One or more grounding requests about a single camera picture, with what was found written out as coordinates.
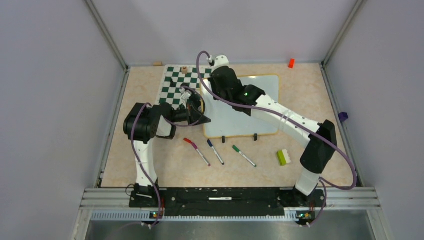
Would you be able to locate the blue capped marker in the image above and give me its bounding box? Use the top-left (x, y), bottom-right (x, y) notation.
top-left (207, 139), bottom-right (225, 166)

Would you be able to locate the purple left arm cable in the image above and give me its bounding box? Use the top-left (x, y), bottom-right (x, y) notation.
top-left (130, 86), bottom-right (207, 229)

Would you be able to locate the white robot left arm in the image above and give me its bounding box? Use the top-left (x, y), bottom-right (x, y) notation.
top-left (123, 103), bottom-right (212, 207)

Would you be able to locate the green white chess mat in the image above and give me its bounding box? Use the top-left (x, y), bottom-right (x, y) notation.
top-left (158, 64), bottom-right (223, 109)

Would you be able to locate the orange block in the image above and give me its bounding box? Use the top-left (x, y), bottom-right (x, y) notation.
top-left (288, 58), bottom-right (296, 69)

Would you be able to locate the green capped marker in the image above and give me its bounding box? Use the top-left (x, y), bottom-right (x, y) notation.
top-left (232, 145), bottom-right (257, 168)

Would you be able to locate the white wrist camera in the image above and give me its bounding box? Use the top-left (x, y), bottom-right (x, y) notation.
top-left (180, 90), bottom-right (192, 106)
top-left (207, 54), bottom-right (230, 71)

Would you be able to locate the purple capped marker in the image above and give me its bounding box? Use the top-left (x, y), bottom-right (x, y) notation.
top-left (191, 142), bottom-right (211, 167)

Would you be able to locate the small wooden block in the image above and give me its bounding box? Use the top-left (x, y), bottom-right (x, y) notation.
top-left (152, 61), bottom-right (163, 67)

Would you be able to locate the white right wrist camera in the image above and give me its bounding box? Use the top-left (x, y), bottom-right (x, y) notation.
top-left (207, 54), bottom-right (230, 71)

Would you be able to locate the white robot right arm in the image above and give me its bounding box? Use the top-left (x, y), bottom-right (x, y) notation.
top-left (208, 66), bottom-right (338, 206)

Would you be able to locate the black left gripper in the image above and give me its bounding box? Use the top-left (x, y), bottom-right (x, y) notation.
top-left (169, 101), bottom-right (211, 127)

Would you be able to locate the purple block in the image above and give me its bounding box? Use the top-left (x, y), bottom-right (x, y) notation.
top-left (338, 112), bottom-right (349, 123)

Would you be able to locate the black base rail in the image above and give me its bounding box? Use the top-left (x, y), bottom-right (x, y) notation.
top-left (129, 187), bottom-right (325, 217)

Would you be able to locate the green white lego brick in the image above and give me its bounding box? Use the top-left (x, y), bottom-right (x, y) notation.
top-left (276, 149), bottom-right (292, 166)

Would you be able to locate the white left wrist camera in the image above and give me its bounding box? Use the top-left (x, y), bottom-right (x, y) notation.
top-left (180, 90), bottom-right (192, 106)

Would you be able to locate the yellow framed whiteboard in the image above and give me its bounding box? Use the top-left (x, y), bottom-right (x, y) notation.
top-left (199, 74), bottom-right (280, 139)

